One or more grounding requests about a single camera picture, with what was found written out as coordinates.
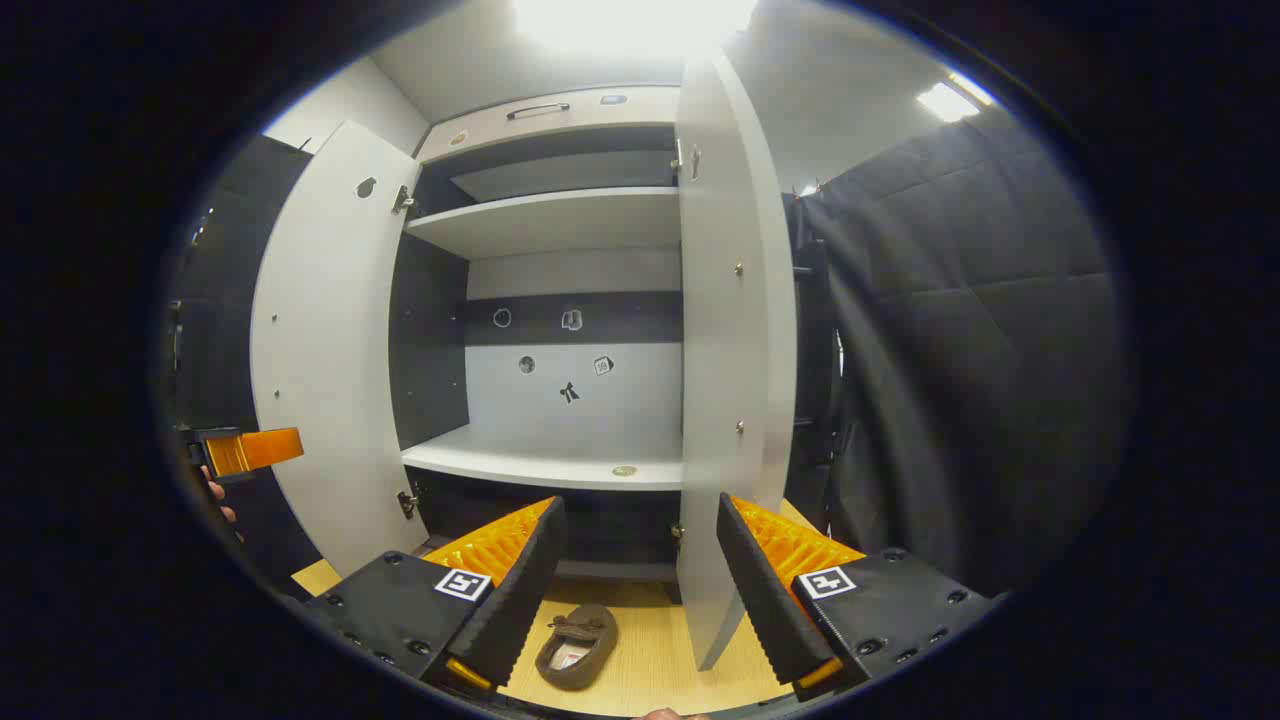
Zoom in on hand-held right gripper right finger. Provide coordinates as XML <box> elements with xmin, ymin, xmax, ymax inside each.
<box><xmin>716</xmin><ymin>492</ymin><xmax>1008</xmax><ymax>701</ymax></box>

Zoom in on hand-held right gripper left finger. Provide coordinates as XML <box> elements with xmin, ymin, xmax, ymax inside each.
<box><xmin>303</xmin><ymin>495</ymin><xmax>569</xmax><ymax>696</ymax></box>

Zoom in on brown fuzzy shoe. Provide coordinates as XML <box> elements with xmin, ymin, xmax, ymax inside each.
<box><xmin>534</xmin><ymin>603</ymin><xmax>619</xmax><ymax>691</ymax></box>

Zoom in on white shoe cabinet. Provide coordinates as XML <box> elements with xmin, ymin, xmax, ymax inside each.
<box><xmin>388</xmin><ymin>85</ymin><xmax>686</xmax><ymax>606</ymax></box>

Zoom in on white cabinet shelf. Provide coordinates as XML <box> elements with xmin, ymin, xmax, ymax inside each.
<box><xmin>402</xmin><ymin>425</ymin><xmax>686</xmax><ymax>491</ymax></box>
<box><xmin>405</xmin><ymin>187</ymin><xmax>683</xmax><ymax>261</ymax></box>

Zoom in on white cabinet drawer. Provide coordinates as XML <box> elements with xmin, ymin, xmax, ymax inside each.
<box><xmin>418</xmin><ymin>85</ymin><xmax>681</xmax><ymax>166</ymax></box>

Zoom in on black backdrop cloth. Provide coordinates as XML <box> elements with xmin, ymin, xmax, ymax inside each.
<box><xmin>800</xmin><ymin>105</ymin><xmax>1138</xmax><ymax>601</ymax></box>

